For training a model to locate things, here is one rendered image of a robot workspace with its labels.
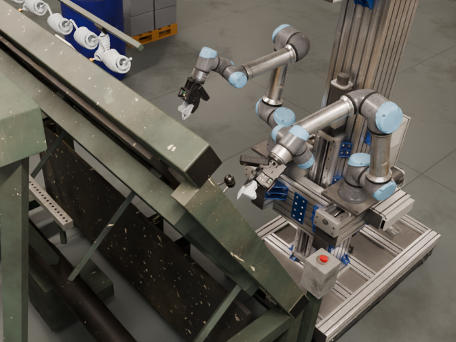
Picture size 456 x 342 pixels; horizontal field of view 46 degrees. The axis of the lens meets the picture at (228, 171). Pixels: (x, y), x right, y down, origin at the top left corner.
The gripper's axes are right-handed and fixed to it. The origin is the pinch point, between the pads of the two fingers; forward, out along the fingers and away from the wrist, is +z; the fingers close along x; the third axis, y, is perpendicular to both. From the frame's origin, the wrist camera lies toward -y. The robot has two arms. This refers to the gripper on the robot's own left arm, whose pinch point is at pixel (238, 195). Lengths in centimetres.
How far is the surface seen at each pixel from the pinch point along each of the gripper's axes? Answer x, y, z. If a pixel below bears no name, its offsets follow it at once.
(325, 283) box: 58, 45, -2
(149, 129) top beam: -61, -18, 10
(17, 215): -94, -11, 44
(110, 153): -32, -35, 21
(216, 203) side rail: -47.8, 6.8, 12.1
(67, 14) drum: 236, -289, -60
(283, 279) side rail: 20.2, 31.7, 11.7
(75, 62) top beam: -46, -58, 7
